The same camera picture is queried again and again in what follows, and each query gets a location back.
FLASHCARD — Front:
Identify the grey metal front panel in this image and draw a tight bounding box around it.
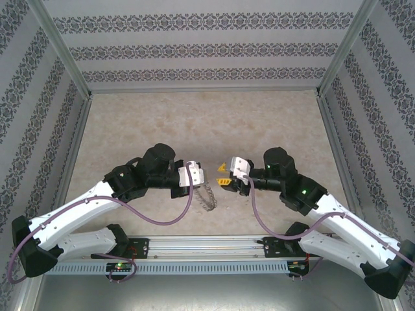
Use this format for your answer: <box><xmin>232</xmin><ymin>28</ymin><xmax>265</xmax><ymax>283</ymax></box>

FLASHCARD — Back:
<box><xmin>32</xmin><ymin>273</ymin><xmax>395</xmax><ymax>311</ymax></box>

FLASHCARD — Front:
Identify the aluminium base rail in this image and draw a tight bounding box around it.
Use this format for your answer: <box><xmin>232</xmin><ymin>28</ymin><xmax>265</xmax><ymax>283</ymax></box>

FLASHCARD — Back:
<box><xmin>147</xmin><ymin>238</ymin><xmax>267</xmax><ymax>259</ymax></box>

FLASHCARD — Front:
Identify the grey slotted cable duct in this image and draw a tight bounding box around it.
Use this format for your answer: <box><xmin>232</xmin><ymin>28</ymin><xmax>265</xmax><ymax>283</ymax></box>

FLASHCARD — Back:
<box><xmin>48</xmin><ymin>260</ymin><xmax>292</xmax><ymax>276</ymax></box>

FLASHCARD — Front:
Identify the aluminium frame post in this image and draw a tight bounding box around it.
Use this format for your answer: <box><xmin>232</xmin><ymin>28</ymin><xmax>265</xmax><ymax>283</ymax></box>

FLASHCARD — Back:
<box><xmin>25</xmin><ymin>0</ymin><xmax>95</xmax><ymax>100</ymax></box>
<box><xmin>316</xmin><ymin>0</ymin><xmax>379</xmax><ymax>98</ymax></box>

